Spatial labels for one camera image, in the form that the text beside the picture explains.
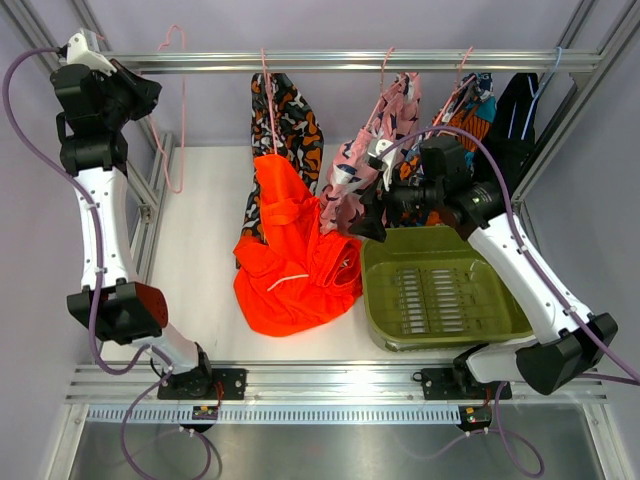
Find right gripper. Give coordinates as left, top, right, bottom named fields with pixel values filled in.
left=349, top=165, right=444, bottom=243

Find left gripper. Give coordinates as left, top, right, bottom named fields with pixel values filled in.
left=90, top=59, right=159, bottom=129

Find pink hanger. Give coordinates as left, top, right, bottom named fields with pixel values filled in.
left=260, top=48, right=279, bottom=155
left=432, top=46, right=474, bottom=126
left=150, top=23, right=188, bottom=195
left=364, top=46, right=403, bottom=139

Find camouflage shorts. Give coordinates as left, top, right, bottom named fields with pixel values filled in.
left=239, top=72, right=329, bottom=241

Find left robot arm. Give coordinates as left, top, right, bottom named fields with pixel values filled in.
left=50, top=62, right=215, bottom=399

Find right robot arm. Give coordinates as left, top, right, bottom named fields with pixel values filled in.
left=350, top=136, right=618, bottom=397

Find pink shark print shorts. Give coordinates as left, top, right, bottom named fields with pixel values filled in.
left=318, top=71, right=424, bottom=236

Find black shorts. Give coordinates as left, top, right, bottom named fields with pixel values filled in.
left=475, top=73, right=539, bottom=197

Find olive green plastic bin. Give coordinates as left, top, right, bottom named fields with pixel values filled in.
left=360, top=226, right=532, bottom=353

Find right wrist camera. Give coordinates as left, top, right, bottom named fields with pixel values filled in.
left=365, top=139, right=398, bottom=190

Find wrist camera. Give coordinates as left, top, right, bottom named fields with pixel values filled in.
left=61, top=28, right=116, bottom=76
left=365, top=139, right=398, bottom=190

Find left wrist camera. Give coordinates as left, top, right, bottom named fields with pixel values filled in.
left=61, top=28, right=116, bottom=76

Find left aluminium frame post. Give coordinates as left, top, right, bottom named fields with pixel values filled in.
left=1, top=1, right=166, bottom=281

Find aluminium frame post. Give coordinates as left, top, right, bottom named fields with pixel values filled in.
left=1, top=1, right=166, bottom=281
left=512, top=1, right=639, bottom=206

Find aluminium hanging rail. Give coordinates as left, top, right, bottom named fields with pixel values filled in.
left=106, top=48, right=595, bottom=75

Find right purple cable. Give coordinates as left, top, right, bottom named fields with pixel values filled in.
left=374, top=124, right=640, bottom=475

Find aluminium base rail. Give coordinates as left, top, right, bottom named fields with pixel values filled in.
left=64, top=362, right=609, bottom=404

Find right aluminium frame post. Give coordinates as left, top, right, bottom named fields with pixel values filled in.
left=512, top=1, right=639, bottom=206

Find white slotted cable duct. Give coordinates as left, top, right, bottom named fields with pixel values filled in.
left=87, top=404, right=461, bottom=425

